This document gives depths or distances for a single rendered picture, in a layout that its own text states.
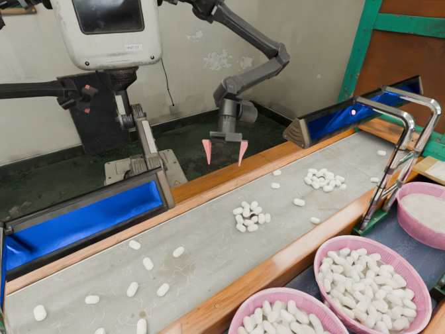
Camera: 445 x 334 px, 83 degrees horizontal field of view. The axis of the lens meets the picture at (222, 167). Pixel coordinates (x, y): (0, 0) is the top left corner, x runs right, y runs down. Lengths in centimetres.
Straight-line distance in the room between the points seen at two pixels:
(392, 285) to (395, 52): 95
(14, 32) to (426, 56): 248
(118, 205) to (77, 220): 6
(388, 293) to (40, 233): 78
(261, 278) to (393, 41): 111
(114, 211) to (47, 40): 216
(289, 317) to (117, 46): 98
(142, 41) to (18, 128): 185
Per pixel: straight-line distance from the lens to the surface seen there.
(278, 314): 70
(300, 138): 66
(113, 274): 80
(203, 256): 77
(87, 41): 104
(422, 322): 80
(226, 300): 68
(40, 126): 270
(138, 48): 105
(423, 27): 134
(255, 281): 71
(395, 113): 77
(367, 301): 80
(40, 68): 256
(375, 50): 143
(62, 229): 45
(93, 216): 45
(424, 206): 117
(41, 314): 79
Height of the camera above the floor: 138
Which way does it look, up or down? 36 degrees down
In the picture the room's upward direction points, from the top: straight up
